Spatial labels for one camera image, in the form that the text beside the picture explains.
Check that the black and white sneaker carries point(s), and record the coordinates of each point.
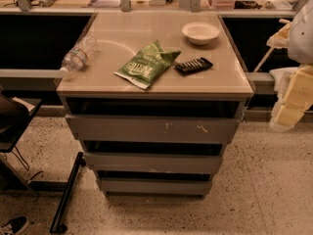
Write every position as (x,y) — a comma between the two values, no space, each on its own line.
(14,226)

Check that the grey middle drawer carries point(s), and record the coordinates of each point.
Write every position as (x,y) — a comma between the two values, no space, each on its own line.
(153,163)

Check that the grey drawer cabinet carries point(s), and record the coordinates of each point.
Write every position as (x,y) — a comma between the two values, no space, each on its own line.
(220,92)

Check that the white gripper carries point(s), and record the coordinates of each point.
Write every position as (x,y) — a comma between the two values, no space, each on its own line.
(302,38)

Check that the white bowl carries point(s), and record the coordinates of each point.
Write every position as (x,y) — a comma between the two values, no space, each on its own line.
(200,33)

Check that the green chip bag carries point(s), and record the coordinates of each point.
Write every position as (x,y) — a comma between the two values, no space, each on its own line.
(148,65)

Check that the grey angled rod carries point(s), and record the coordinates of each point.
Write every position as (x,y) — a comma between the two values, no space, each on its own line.
(265,57)

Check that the black metal table leg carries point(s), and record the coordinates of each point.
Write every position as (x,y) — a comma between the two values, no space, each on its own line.
(57,226)

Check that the dark chair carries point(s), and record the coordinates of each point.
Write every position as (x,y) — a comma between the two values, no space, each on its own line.
(15,116)

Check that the black snack bar wrapper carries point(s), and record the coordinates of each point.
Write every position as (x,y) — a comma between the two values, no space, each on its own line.
(193,66)

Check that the grey drawer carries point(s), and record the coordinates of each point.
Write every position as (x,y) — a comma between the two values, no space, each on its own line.
(123,185)
(153,163)
(192,130)

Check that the grey top drawer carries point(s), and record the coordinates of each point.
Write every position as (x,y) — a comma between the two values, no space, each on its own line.
(192,130)

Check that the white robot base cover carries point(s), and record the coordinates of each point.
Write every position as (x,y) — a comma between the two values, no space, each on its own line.
(280,77)

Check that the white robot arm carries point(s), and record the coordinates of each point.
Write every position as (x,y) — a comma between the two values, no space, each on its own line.
(300,47)

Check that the clear plastic water bottle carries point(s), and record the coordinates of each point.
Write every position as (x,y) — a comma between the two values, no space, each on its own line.
(79,55)

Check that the grey bottom drawer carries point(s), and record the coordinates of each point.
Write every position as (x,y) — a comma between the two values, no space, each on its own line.
(123,185)

